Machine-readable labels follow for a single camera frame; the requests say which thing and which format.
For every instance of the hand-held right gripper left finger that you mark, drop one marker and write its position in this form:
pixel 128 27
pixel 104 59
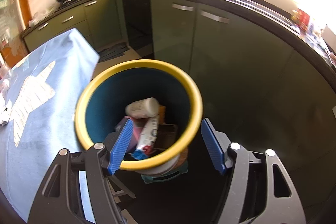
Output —
pixel 122 146

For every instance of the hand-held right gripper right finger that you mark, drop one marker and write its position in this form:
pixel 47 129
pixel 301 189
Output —
pixel 212 146

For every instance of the toothpaste tube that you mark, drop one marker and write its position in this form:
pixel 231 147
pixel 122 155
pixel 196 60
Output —
pixel 148 132

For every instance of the white plastic bottle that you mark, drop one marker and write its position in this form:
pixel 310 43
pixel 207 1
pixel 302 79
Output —
pixel 141 108

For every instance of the yellow rimmed trash bin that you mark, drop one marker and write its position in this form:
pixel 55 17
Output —
pixel 147 64

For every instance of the teal stool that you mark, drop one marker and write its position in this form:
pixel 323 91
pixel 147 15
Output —
pixel 162 178

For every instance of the blue printed tablecloth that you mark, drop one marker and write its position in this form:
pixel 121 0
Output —
pixel 52 121

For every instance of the green base cabinets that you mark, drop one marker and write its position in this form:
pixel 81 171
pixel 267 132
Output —
pixel 236 69

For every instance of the dark floor mat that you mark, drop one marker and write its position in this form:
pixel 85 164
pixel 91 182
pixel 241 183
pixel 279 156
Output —
pixel 113 52

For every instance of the clear plastic bag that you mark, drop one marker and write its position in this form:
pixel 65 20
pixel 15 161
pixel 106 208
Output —
pixel 39 18

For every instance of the red box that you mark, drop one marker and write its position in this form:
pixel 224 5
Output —
pixel 300 18

